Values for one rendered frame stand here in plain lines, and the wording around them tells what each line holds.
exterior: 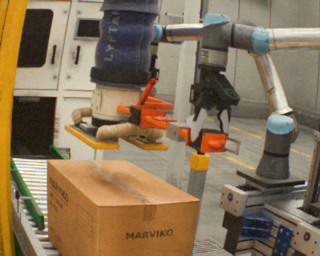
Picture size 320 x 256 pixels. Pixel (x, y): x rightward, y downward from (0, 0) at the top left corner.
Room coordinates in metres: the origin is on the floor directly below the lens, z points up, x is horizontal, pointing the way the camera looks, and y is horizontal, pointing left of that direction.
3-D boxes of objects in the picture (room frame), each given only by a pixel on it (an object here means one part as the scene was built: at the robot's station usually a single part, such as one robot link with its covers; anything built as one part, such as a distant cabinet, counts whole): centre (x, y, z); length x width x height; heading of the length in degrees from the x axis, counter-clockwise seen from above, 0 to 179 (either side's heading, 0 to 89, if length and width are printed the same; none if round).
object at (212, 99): (1.38, -0.12, 1.37); 0.09 x 0.08 x 0.12; 29
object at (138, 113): (1.66, 0.05, 1.23); 0.10 x 0.08 x 0.06; 120
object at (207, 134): (1.36, -0.12, 1.23); 0.08 x 0.07 x 0.05; 30
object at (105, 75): (1.88, 0.17, 1.35); 0.23 x 0.23 x 0.04
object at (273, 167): (1.83, -0.46, 1.09); 0.15 x 0.15 x 0.10
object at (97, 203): (1.89, 0.15, 0.75); 0.60 x 0.40 x 0.40; 31
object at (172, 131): (1.48, -0.06, 1.23); 0.07 x 0.07 x 0.04; 30
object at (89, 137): (1.83, 0.25, 1.13); 0.34 x 0.10 x 0.05; 30
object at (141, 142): (1.92, 0.09, 1.13); 0.34 x 0.10 x 0.05; 30
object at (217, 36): (1.37, -0.13, 1.53); 0.09 x 0.08 x 0.11; 77
